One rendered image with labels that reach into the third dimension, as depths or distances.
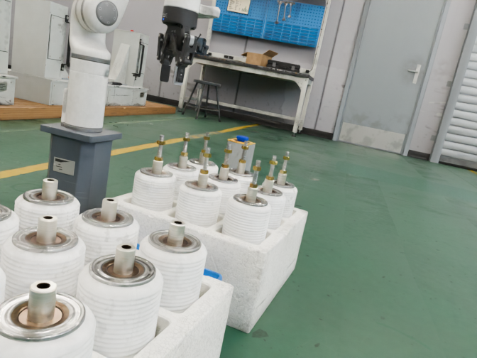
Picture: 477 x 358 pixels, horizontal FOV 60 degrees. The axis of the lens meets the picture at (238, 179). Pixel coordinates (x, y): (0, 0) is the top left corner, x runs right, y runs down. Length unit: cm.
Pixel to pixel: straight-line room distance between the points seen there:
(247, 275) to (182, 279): 29
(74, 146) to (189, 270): 59
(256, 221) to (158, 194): 24
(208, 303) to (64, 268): 20
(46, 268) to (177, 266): 16
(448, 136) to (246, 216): 520
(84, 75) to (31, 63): 239
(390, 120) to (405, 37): 106
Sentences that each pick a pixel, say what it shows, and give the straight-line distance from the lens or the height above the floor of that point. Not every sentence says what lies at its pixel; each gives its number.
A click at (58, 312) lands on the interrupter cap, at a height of 25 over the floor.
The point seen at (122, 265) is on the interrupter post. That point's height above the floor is 26.
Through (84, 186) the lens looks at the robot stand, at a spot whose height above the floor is 17.
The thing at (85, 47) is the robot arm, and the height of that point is 50.
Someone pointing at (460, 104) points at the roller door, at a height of 78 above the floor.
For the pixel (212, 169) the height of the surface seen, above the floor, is 24.
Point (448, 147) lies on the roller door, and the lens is 594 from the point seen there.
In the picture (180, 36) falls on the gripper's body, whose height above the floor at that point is 56.
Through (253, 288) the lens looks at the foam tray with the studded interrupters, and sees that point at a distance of 85.
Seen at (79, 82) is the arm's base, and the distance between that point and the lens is 108.
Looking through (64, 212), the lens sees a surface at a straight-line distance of 69.
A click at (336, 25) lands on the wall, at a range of 595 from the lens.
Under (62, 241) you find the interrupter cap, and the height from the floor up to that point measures 25.
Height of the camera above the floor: 48
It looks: 13 degrees down
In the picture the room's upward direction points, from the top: 11 degrees clockwise
